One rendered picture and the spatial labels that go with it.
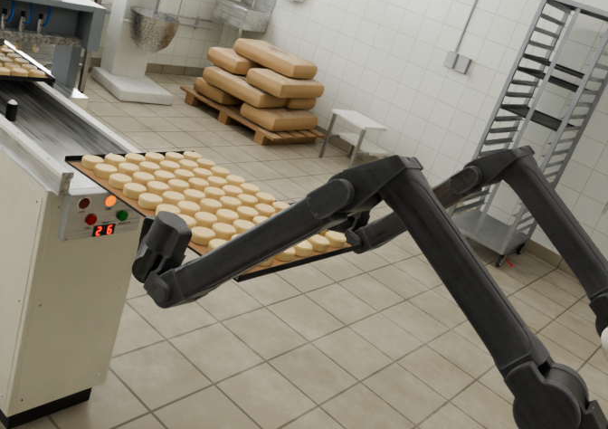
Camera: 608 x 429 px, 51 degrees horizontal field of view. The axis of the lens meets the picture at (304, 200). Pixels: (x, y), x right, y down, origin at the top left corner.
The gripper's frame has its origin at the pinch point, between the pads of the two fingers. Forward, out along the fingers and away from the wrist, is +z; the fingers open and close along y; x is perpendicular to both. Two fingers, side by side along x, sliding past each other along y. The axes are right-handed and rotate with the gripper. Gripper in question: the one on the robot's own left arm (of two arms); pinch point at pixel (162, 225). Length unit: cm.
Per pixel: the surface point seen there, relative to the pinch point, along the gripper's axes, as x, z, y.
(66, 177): -26.7, 32.5, 8.2
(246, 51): 21, 453, 26
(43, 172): -34, 38, 11
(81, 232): -22, 39, 25
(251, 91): 33, 414, 52
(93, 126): -30, 76, 7
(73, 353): -19, 48, 71
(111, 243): -15, 50, 33
